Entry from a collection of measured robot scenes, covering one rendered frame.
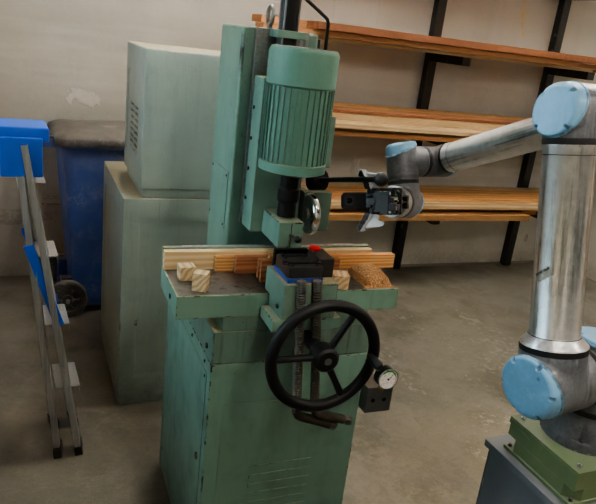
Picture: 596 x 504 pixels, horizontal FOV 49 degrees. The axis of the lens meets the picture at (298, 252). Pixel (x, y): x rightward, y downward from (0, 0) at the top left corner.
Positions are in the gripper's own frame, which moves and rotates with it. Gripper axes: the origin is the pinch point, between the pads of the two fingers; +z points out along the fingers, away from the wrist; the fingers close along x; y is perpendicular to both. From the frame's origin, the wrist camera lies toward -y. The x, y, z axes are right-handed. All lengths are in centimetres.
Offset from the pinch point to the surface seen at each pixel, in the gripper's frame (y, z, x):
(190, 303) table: -31.0, 26.6, 25.1
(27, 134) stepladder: -100, 15, -19
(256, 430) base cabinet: -26, 5, 62
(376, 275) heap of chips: 0.7, -13.3, 19.8
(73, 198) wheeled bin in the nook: -181, -79, -2
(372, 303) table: 0.4, -11.3, 27.2
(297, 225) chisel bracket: -16.8, -0.4, 6.6
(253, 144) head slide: -31.1, -1.3, -15.1
